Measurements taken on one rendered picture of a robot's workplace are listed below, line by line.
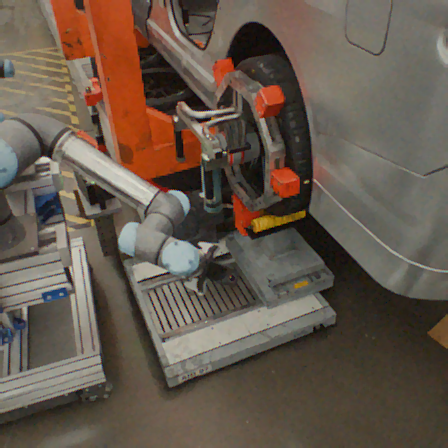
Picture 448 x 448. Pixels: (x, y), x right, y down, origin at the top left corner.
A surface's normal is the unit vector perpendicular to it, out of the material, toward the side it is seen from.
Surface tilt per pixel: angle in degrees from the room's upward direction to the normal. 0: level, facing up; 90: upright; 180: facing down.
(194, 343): 0
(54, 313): 0
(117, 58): 90
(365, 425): 0
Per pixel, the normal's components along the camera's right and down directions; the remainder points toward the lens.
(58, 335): -0.04, -0.78
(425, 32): -0.91, 0.28
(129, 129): 0.39, 0.56
